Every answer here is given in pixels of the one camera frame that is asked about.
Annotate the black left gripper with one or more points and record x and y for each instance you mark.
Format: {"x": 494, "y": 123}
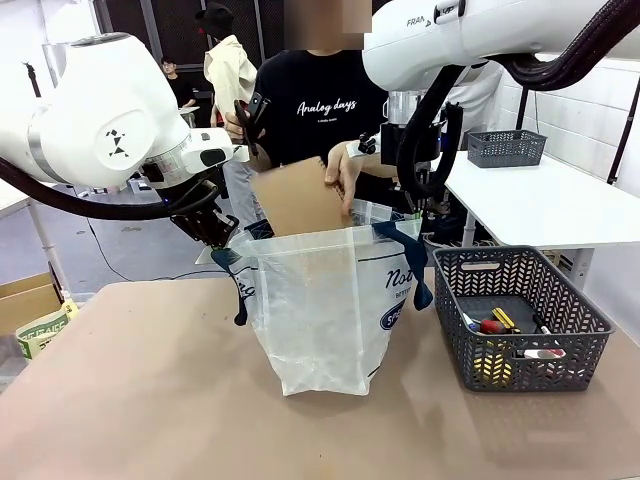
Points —
{"x": 205, "y": 227}

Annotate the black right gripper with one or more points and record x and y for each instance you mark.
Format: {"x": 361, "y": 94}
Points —
{"x": 432, "y": 182}

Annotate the brown cardboard notebook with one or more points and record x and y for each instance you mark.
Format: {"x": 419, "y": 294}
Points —
{"x": 295, "y": 200}

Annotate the grey plastic basket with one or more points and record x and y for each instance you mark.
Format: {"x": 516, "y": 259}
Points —
{"x": 505, "y": 147}
{"x": 520, "y": 370}

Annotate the black hand tool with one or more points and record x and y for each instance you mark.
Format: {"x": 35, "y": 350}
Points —
{"x": 250, "y": 125}

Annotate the person's left forearm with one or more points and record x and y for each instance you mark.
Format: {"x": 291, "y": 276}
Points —
{"x": 380, "y": 171}

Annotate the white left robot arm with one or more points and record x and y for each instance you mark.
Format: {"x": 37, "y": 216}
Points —
{"x": 100, "y": 115}

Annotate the person's left hand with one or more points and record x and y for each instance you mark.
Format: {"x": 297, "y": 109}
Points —
{"x": 347, "y": 167}

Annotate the person's right hand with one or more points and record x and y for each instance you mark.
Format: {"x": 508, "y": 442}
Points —
{"x": 235, "y": 125}

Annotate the white side table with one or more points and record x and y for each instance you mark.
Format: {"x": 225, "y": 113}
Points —
{"x": 540, "y": 200}

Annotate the white marker pen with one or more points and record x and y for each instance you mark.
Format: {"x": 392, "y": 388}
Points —
{"x": 469, "y": 321}

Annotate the red black screwdriver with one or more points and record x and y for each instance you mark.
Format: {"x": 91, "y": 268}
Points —
{"x": 490, "y": 327}

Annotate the yellow black utility knife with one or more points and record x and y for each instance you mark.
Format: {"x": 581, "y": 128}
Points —
{"x": 506, "y": 320}

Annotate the wooden crate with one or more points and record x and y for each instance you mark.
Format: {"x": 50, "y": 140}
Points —
{"x": 557, "y": 257}

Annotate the black light stand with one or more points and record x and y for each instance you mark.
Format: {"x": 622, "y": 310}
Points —
{"x": 522, "y": 107}

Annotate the person in black t-shirt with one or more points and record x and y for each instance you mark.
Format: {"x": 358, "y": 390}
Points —
{"x": 310, "y": 115}

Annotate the black marker pen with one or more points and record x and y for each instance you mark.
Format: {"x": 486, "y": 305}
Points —
{"x": 544, "y": 324}

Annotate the background person in black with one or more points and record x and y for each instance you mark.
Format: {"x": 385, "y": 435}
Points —
{"x": 175, "y": 82}

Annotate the yellow item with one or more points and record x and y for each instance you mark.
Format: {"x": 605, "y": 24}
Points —
{"x": 492, "y": 367}

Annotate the white desk with round leg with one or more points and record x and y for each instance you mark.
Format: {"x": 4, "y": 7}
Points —
{"x": 45, "y": 230}

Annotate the mannequin with cream jacket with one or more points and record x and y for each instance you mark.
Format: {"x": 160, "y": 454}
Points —
{"x": 227, "y": 65}

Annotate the red white small pack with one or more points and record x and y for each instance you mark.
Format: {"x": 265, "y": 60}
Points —
{"x": 542, "y": 353}

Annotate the green white paper sack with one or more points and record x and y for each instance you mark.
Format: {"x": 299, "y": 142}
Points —
{"x": 45, "y": 332}

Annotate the brown cardboard box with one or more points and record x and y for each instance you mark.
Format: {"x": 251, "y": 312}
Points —
{"x": 25, "y": 300}

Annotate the black slanted stand leg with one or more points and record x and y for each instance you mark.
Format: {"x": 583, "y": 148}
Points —
{"x": 625, "y": 130}

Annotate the black tripod with thin pole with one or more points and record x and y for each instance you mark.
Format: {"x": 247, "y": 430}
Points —
{"x": 31, "y": 77}

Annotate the metal mannequin base plate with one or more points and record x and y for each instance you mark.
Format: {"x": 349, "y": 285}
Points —
{"x": 210, "y": 257}

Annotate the grey wall board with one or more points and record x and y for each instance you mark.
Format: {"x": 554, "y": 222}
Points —
{"x": 50, "y": 62}

